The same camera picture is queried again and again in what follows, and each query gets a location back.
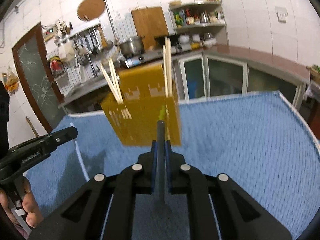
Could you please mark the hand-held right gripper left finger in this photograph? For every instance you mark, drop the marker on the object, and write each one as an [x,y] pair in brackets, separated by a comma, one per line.
[153,175]

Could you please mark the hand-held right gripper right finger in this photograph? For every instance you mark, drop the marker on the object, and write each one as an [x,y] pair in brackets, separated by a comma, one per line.
[168,175]

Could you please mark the black wok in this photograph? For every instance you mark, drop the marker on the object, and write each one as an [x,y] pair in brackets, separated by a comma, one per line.
[158,40]

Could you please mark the wooden cutting board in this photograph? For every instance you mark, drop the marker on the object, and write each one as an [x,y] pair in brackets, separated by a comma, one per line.
[150,25]

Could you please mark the side table with clear cover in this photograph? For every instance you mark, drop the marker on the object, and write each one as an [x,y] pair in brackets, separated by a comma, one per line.
[313,80]

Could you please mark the green bottle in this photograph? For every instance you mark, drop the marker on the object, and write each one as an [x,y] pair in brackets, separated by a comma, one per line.
[178,19]

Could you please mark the round wooden board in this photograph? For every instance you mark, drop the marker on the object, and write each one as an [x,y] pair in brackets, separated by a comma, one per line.
[91,8]

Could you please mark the hanging kitchen utensils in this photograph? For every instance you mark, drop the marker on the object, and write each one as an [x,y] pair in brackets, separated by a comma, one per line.
[92,38]

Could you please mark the red label bottle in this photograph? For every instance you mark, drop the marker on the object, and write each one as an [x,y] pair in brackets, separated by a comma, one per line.
[189,18]

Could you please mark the yellow slotted utensil holder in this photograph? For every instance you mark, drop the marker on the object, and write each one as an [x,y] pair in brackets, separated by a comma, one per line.
[142,120]

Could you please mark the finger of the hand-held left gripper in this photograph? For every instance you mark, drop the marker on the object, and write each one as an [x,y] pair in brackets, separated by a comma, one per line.
[62,136]

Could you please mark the white corner shelf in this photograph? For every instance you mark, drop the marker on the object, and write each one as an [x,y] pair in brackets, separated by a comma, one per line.
[200,26]

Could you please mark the gas stove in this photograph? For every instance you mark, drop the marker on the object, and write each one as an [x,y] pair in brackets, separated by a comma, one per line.
[136,61]

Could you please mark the dark grey utensil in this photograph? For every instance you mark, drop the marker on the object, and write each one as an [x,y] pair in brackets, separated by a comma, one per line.
[160,155]

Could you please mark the green utensil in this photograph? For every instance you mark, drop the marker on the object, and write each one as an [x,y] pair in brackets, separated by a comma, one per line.
[162,112]

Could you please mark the blue textured cloth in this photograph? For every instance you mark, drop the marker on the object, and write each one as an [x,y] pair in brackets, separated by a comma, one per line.
[237,142]

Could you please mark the steel pot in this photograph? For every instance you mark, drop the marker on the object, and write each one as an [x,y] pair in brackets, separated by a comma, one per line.
[131,46]

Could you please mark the brown door with cracked glass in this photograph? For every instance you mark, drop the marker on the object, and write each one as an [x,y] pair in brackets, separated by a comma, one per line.
[37,75]

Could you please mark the wooden stick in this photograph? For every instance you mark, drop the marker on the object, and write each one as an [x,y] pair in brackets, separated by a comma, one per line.
[31,126]

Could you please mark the person's left hand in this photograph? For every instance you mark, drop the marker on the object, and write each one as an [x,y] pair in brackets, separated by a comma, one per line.
[31,205]

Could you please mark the steel wall utensil rack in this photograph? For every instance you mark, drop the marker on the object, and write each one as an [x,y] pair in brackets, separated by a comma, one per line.
[75,31]

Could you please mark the bag of orange items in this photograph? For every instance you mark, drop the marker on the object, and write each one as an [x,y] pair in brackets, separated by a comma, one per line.
[11,82]

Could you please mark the kitchen counter cabinet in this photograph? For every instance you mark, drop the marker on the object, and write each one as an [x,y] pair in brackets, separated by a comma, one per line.
[225,77]

